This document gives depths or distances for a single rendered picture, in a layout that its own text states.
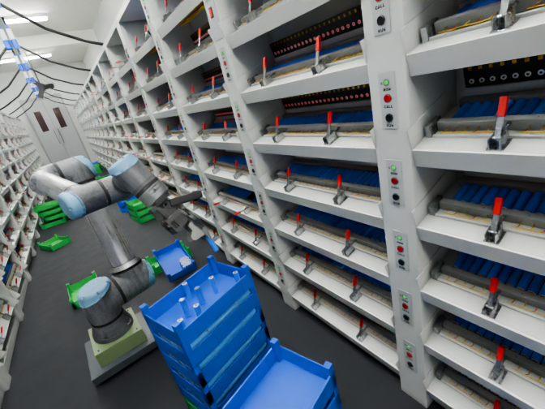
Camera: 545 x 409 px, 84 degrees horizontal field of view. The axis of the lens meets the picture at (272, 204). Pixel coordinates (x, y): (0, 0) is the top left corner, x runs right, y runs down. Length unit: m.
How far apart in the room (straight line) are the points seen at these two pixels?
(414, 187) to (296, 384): 0.61
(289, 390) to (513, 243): 0.65
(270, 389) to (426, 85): 0.87
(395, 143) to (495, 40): 0.26
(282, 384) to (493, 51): 0.89
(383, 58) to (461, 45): 0.16
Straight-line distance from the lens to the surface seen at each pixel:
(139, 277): 1.70
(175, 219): 1.02
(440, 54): 0.70
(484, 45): 0.67
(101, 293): 1.65
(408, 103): 0.74
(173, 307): 1.13
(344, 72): 0.84
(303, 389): 0.96
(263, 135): 1.27
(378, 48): 0.77
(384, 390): 1.34
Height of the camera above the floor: 1.09
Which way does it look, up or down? 21 degrees down
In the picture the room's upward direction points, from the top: 14 degrees counter-clockwise
